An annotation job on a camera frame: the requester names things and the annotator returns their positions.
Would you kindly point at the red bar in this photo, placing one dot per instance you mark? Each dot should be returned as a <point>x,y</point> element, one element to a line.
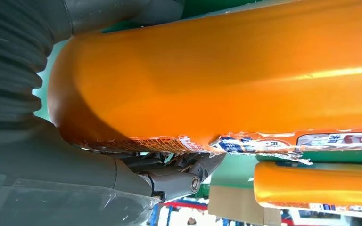
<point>184,206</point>

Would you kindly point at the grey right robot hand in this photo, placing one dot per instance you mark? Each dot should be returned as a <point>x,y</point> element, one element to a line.
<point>59,181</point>

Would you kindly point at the brown cardboard box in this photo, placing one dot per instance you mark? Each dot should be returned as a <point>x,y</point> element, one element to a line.
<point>240,202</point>

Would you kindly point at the white printed leaflet stand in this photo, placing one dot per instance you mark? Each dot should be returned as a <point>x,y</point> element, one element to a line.
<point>321,215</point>

